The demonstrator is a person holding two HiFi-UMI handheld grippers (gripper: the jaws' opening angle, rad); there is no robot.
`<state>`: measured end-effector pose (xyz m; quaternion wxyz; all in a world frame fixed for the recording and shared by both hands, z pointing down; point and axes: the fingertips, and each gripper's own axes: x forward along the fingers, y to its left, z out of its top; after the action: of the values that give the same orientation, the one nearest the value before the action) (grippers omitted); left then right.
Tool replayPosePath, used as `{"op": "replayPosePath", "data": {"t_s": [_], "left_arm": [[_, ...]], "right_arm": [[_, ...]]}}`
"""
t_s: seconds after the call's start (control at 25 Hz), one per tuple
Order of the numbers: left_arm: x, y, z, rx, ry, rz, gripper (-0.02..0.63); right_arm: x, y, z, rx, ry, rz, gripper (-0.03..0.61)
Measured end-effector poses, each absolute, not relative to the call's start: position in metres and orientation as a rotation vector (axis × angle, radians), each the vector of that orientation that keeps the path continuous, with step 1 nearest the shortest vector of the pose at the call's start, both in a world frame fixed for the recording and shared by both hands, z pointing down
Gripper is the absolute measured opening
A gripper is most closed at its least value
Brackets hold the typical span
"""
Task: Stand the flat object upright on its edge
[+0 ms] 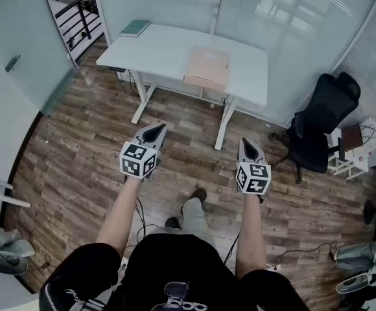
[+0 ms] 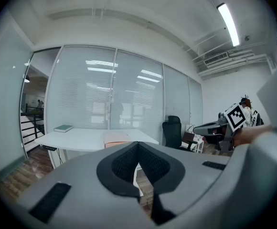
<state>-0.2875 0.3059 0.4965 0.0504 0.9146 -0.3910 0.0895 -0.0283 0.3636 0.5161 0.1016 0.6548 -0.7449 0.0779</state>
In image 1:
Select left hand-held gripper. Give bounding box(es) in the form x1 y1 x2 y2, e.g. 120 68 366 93
119 123 168 183

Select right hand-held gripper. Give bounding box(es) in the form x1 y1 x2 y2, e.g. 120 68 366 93
235 137 272 203

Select pink cardboard box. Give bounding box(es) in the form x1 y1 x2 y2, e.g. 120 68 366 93
183 46 231 93

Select person's left forearm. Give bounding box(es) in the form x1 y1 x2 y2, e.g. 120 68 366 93
96 175 143 259

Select person's right forearm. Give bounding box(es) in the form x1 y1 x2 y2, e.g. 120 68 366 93
235 192 268 280

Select white desk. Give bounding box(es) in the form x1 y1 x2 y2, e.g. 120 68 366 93
95 23 269 151

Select person's brown shoe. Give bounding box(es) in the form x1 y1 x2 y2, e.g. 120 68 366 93
189 188 207 204

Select black office chair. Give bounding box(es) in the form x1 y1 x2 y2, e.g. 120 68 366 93
270 72 361 184

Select person's grey trouser leg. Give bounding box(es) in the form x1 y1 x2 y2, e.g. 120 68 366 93
155 196 215 239

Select brown box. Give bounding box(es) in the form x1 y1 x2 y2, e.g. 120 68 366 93
340 124 364 152

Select white side table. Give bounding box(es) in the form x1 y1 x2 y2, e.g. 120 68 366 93
327 117 376 180

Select green book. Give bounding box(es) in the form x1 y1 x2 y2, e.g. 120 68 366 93
119 19 152 38

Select person's black shirt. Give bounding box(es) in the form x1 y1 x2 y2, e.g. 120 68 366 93
38 233 309 311

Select black metal railing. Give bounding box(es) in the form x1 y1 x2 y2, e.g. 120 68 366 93
53 0 100 51

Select grey cloth bag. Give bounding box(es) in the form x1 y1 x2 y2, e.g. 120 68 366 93
0 225 35 259
335 240 376 271

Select dark sunglasses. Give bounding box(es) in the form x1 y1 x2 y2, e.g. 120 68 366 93
163 281 191 300

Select long black floor cable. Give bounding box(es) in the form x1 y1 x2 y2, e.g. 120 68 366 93
274 241 338 271

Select dark door handle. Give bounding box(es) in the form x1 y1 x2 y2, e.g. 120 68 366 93
5 54 21 73

